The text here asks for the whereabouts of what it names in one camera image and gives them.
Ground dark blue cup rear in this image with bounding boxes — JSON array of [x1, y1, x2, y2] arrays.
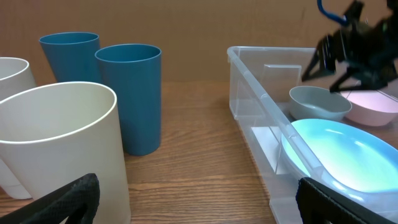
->
[[39, 32, 103, 83]]

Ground grey-green bowl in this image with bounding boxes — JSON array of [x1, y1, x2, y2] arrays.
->
[[289, 86, 352, 121]]

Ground cream cup front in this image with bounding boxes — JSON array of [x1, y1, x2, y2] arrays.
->
[[1, 82, 131, 223]]

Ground light blue plate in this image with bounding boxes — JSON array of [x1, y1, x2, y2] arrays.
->
[[292, 119, 397, 202]]

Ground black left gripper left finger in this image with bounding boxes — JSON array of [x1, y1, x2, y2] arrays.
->
[[1, 173, 100, 224]]

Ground dark blue cup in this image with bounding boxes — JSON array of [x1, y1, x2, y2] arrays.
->
[[95, 44, 162, 156], [39, 32, 103, 83]]

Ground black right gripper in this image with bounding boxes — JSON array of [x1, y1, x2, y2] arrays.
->
[[301, 13, 397, 93]]

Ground cream cup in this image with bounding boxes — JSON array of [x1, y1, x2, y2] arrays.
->
[[1, 57, 36, 200], [1, 82, 131, 223]]

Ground pink bowl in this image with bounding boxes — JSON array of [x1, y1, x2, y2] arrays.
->
[[341, 91, 397, 126]]

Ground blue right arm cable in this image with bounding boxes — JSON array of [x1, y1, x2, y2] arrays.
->
[[317, 0, 349, 27]]

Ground dark blue cup front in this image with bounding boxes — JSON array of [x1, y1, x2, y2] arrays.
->
[[95, 44, 162, 156]]

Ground cream cup rear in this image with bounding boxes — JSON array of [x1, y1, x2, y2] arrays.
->
[[1, 57, 36, 200]]

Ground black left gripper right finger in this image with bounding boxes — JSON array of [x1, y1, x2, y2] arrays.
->
[[295, 177, 394, 224]]

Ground clear plastic storage bin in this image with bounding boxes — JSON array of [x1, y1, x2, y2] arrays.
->
[[226, 45, 398, 224]]

